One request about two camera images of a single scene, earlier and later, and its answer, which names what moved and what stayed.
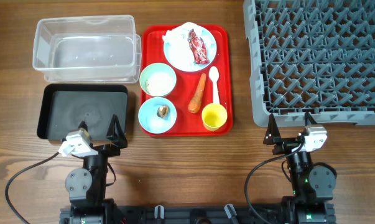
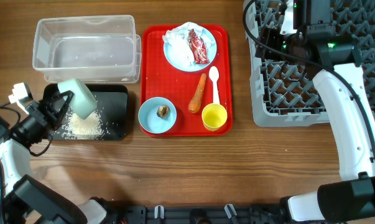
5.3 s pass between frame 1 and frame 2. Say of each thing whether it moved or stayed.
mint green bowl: moved
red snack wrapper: stayed
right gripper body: moved
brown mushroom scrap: stayed
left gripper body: moved
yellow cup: stayed
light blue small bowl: stayed
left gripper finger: moved
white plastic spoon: stayed
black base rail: stayed
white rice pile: moved
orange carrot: stayed
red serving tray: stayed
